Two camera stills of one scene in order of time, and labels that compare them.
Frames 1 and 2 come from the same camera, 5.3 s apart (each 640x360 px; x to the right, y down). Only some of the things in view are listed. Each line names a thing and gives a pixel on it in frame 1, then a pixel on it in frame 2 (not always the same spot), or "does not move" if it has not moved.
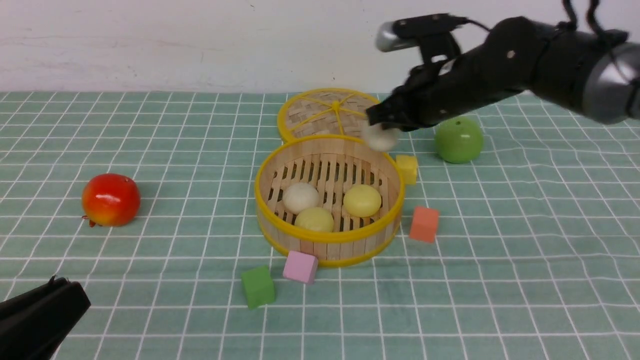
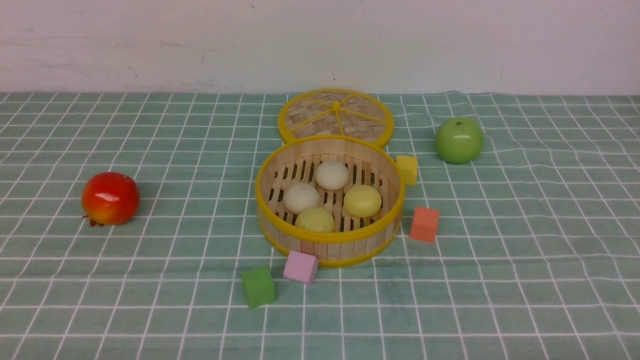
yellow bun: x=315 y=218 does not move
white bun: x=299 y=196 does not move
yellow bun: x=362 y=200 does not move
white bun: x=381 y=140 to x=331 y=175
